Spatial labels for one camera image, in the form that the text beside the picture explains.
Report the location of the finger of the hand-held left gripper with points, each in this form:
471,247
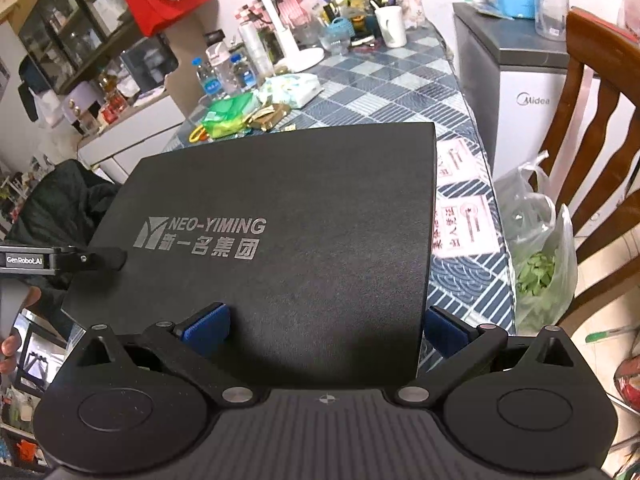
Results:
100,259

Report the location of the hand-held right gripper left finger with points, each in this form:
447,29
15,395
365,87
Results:
205,332

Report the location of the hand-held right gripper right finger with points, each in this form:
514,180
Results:
445,332

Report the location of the black box lid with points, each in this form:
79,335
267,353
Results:
300,210

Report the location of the desktop with blue patterned cloth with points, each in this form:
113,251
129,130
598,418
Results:
380,95

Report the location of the person's left hand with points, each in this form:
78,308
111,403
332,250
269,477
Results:
32,297

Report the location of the black jacket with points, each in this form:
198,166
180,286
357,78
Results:
60,200

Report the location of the plastic bag of green vegetables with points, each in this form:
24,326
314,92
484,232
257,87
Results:
537,265

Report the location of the white cabinet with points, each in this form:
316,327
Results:
145,130

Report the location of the yellow and orange scissors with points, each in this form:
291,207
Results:
197,135

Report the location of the green snack packet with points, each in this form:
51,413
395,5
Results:
230,115

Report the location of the black appliance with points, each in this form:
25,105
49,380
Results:
150,67

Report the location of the water bottle with blue label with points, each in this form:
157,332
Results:
207,82

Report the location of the brown gold foil packet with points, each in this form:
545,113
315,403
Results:
270,117

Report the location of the clear bottle with beads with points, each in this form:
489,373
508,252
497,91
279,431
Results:
222,67

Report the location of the clear bottle with dark label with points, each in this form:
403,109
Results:
242,75

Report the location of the white mini fridge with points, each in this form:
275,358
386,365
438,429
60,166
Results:
525,105

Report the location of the glass door cabinet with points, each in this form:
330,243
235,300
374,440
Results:
60,15

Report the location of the pale blue tissue pack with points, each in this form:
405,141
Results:
292,90

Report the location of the brown wooden chair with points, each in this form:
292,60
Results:
590,110

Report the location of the white desk lamp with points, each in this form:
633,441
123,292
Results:
300,57

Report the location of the white mug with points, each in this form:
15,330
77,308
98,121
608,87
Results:
392,27

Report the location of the small light blue basket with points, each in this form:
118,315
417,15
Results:
340,25

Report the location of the desk organizer with pens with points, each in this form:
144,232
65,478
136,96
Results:
355,10

